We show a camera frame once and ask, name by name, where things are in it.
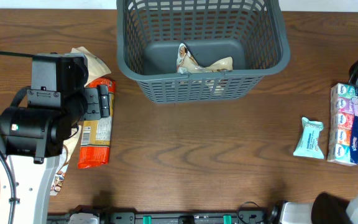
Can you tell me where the white snack pouch back side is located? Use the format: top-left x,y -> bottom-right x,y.
71,47 -> 111,85

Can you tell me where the orange cracker box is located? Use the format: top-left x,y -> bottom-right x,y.
77,78 -> 116,169

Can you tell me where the pantree snack pouch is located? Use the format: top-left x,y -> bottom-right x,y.
50,125 -> 81,196
175,42 -> 234,94

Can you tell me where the teal wipes packet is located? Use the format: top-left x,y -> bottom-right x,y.
293,117 -> 324,159

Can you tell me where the Kleenex tissue multipack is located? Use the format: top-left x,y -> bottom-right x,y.
328,83 -> 358,166

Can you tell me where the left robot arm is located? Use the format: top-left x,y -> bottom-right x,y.
0,53 -> 110,223

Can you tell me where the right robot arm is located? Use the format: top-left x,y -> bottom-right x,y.
265,60 -> 358,224

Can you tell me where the grey plastic basket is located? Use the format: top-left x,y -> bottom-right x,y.
117,0 -> 290,103

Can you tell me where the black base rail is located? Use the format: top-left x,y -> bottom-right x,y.
47,203 -> 280,224

